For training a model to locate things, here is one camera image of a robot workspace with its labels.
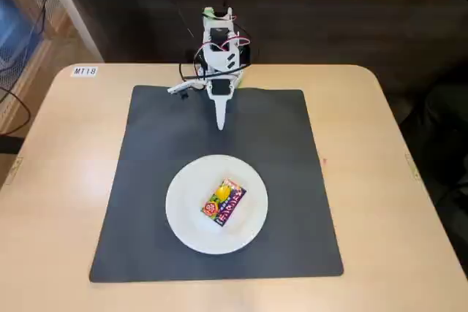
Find dark grey mat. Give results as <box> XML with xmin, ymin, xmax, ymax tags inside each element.
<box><xmin>89</xmin><ymin>84</ymin><xmax>344</xmax><ymax>284</ymax></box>

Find colourful candy box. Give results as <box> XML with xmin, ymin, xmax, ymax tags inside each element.
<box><xmin>200</xmin><ymin>177</ymin><xmax>248</xmax><ymax>230</ymax></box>

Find black floor cable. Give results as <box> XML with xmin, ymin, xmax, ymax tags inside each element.
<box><xmin>0</xmin><ymin>84</ymin><xmax>31</xmax><ymax>134</ymax></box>

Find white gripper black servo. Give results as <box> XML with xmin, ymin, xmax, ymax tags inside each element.
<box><xmin>204</xmin><ymin>76</ymin><xmax>238</xmax><ymax>131</ymax></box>

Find white round dish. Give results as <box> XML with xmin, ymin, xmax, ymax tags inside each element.
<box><xmin>165</xmin><ymin>154</ymin><xmax>269</xmax><ymax>255</ymax></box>

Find metal table edge latch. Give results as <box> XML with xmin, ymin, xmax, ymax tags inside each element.
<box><xmin>6</xmin><ymin>156</ymin><xmax>23</xmax><ymax>185</ymax></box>
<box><xmin>404</xmin><ymin>153</ymin><xmax>420</xmax><ymax>181</ymax></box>

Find white MT18 label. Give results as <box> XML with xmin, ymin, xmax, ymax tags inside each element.
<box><xmin>72</xmin><ymin>66</ymin><xmax>99</xmax><ymax>77</ymax></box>

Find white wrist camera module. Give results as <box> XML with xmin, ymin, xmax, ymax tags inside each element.
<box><xmin>167</xmin><ymin>81</ymin><xmax>201</xmax><ymax>102</ymax></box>

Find blue storage bin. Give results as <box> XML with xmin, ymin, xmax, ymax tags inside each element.
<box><xmin>0</xmin><ymin>0</ymin><xmax>48</xmax><ymax>61</ymax></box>

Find dark bag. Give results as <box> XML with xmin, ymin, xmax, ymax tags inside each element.
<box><xmin>398</xmin><ymin>80</ymin><xmax>468</xmax><ymax>191</ymax></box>

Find black table leg foot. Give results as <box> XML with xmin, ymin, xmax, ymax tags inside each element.
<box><xmin>0</xmin><ymin>132</ymin><xmax>23</xmax><ymax>156</ymax></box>

